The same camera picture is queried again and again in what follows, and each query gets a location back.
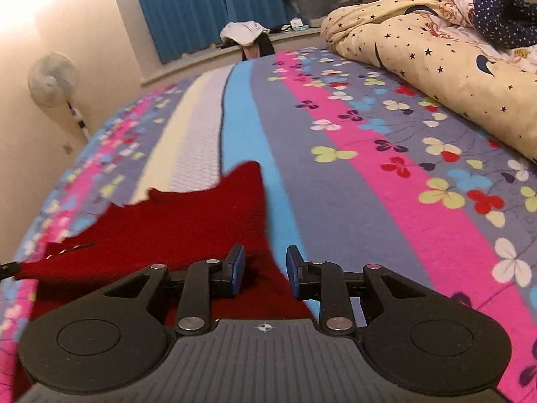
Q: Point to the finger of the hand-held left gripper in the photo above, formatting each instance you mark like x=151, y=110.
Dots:
x=8, y=269

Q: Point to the white clothes pile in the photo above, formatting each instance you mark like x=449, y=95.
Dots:
x=243, y=31

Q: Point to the cream star print quilt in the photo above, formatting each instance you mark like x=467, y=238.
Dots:
x=453, y=50

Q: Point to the small light blue box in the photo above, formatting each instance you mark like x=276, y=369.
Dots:
x=296, y=23

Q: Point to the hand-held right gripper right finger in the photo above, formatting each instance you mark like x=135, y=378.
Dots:
x=293, y=273

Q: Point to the white standing fan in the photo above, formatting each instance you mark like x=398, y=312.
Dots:
x=52, y=77

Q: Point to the dark hanging garment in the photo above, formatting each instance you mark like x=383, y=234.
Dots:
x=258, y=48

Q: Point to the floral striped blanket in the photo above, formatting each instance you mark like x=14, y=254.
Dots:
x=377, y=184

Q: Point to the red knitted sweater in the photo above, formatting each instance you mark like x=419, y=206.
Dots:
x=168, y=226

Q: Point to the navy dotted cloth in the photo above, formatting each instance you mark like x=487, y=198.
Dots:
x=503, y=8

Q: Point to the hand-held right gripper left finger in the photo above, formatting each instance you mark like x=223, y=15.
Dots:
x=237, y=269

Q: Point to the blue curtain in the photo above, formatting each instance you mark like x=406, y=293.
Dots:
x=201, y=4

